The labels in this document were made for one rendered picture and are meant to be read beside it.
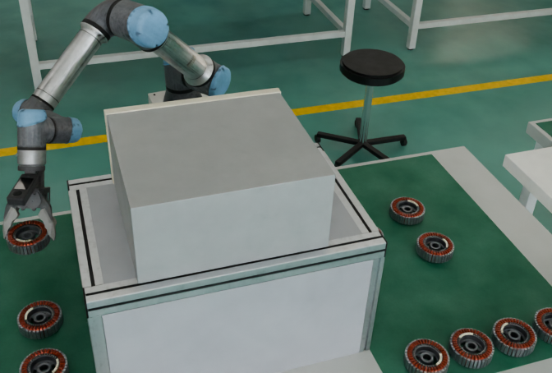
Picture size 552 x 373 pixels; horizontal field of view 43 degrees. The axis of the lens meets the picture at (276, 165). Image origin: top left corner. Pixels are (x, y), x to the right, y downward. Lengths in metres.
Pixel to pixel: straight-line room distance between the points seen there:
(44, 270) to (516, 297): 1.35
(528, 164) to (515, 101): 2.96
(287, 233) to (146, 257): 0.31
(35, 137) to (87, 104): 2.47
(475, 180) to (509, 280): 0.51
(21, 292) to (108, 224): 0.49
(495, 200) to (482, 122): 2.01
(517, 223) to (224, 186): 1.24
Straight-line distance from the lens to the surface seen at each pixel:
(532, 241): 2.35
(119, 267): 1.56
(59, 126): 2.03
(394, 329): 1.95
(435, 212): 2.36
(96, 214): 1.70
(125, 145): 1.56
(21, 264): 2.17
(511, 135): 4.39
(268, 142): 1.56
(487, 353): 1.91
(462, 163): 2.63
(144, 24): 2.09
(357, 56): 3.75
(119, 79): 4.70
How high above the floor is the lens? 2.16
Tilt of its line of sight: 35 degrees down
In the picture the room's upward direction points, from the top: 3 degrees clockwise
